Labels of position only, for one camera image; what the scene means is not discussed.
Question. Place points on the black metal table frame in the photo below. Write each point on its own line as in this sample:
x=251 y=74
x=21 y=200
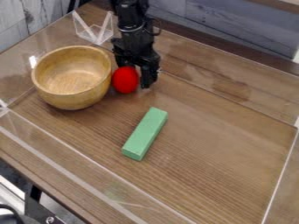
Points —
x=23 y=209

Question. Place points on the green rectangular block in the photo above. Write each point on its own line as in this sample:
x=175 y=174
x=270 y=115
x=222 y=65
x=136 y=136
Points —
x=144 y=134

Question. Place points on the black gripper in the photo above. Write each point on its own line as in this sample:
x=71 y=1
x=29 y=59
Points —
x=134 y=51

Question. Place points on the clear acrylic front barrier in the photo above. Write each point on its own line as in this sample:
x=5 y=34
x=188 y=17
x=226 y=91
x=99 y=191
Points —
x=99 y=196

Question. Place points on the clear acrylic corner stand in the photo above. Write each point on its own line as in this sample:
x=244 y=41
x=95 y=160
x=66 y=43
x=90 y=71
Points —
x=96 y=34

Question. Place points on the red plush strawberry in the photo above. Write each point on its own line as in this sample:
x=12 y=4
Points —
x=126 y=80

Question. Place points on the wooden bowl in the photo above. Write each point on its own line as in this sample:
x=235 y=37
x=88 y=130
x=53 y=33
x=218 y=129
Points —
x=72 y=76

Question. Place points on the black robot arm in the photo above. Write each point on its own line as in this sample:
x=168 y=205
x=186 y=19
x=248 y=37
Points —
x=131 y=13

